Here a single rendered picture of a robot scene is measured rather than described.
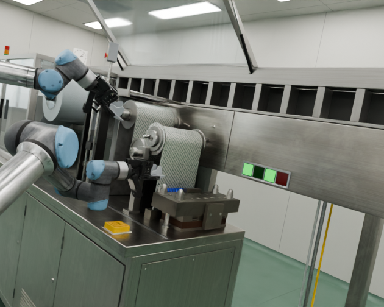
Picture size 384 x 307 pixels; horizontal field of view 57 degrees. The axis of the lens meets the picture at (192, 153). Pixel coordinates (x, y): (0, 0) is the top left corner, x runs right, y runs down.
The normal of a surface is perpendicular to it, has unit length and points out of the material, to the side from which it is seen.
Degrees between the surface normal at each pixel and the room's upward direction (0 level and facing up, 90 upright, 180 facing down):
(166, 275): 90
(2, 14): 90
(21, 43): 90
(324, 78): 90
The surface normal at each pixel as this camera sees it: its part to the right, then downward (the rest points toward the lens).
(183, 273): 0.68, 0.18
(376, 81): -0.72, -0.07
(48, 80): 0.30, 0.14
